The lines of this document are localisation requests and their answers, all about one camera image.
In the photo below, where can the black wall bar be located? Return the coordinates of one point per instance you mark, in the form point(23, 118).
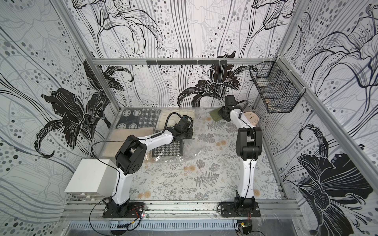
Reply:
point(187, 62)

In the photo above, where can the beige fluffy folded cloth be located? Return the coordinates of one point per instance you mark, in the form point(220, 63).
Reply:
point(117, 138)

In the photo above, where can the black wire basket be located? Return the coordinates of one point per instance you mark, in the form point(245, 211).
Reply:
point(277, 92)

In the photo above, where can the small green circuit board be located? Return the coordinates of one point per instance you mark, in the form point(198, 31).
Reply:
point(244, 227)

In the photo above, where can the green scarf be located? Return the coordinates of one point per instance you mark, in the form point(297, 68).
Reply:
point(217, 114)

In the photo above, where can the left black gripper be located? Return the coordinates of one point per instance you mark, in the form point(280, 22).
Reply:
point(185, 131)

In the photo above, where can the pink round clock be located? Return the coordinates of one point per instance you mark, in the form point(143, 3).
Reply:
point(252, 118)

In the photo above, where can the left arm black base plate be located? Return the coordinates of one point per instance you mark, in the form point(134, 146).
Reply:
point(126, 210)

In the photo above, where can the white box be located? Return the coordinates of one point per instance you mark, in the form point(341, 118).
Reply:
point(93, 178)

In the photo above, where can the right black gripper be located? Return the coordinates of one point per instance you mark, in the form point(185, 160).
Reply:
point(225, 109)

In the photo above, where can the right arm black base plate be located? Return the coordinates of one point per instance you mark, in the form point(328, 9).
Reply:
point(231, 209)

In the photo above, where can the clear plastic vacuum bag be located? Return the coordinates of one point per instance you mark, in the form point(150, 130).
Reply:
point(209, 137)

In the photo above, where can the black patterned folded cloth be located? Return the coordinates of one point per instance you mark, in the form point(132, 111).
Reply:
point(134, 118)

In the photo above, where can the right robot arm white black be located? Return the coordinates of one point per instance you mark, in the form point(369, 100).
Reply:
point(248, 146)

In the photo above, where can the black white houndstooth scarf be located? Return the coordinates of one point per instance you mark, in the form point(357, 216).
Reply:
point(170, 150)

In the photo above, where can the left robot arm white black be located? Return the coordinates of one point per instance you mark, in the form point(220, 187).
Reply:
point(131, 154)

